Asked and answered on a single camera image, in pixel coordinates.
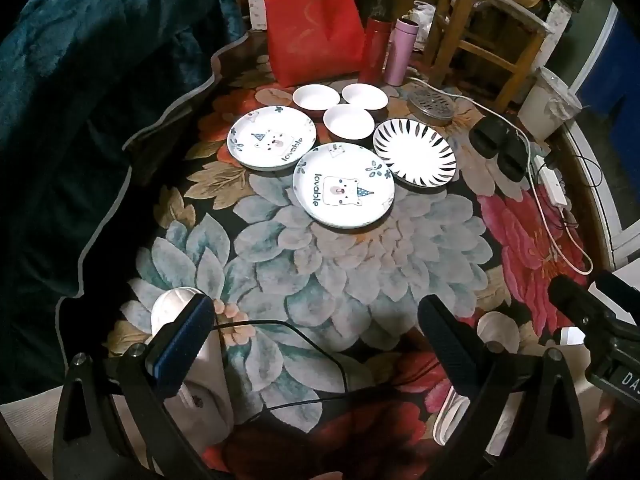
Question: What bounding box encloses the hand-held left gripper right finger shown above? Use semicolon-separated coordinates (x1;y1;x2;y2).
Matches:
417;294;586;480

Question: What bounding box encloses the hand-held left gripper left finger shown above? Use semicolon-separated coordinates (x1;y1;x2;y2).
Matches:
52;292;221;480

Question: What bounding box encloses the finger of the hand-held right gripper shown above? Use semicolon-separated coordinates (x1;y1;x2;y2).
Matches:
547;275;617;333

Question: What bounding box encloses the bear plate with right hat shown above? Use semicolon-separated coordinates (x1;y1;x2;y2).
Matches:
292;142;396;231

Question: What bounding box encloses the bear plate with hat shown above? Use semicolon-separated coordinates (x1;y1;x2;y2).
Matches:
226;106;317;172
292;142;396;231

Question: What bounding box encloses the bear plate with left hat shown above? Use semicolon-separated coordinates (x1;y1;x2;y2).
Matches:
226;106;317;172

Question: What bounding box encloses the white bowl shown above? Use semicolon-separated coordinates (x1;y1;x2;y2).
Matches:
322;104;376;142
341;83;388;117
292;84;341;120

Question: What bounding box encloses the person's right hand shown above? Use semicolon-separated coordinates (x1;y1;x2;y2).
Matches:
594;394;640;463

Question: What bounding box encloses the white power strip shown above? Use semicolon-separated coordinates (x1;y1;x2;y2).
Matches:
537;165;571;208

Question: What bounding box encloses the floral mat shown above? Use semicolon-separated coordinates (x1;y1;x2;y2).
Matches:
100;30;621;480

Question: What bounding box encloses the black slipper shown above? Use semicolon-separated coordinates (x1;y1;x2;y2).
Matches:
492;132;531;181
468;114;511;158

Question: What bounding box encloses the black striped white plate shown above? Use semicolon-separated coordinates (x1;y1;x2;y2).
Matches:
372;118;458;188

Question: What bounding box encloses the white plastic bin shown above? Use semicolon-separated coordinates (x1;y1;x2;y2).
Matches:
517;66;583;141

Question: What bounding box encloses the perforated metal lid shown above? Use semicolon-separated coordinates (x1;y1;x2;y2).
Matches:
406;91;457;126

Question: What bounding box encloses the pink thermos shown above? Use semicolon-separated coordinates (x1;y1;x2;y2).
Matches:
384;17;420;87

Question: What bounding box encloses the dark teal plush blanket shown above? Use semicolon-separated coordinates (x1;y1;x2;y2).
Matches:
0;0;251;411

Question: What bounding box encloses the wooden stool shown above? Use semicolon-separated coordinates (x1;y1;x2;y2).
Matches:
425;0;556;113

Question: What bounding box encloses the red thermos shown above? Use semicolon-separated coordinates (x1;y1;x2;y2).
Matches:
359;16;393;85

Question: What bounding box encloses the white plastic bag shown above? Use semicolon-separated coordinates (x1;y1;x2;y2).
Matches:
412;2;437;27

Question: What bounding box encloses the red fabric bag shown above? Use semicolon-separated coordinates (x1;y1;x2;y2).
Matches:
263;0;368;88

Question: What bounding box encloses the black cable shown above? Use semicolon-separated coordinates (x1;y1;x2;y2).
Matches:
210;319;453;426

